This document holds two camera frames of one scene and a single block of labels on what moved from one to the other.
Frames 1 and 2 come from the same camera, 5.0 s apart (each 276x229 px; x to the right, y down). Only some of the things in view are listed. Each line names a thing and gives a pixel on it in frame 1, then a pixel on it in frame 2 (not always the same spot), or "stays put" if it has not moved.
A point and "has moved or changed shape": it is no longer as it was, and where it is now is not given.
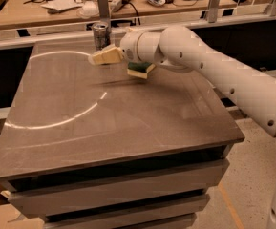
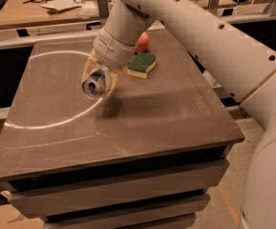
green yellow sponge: x=139 y=69 stays put
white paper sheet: x=61 y=4 stays put
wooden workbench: x=31 y=5 stays put
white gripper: x=129 y=46 → x=113 y=52
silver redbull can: x=101 y=34 has moved or changed shape
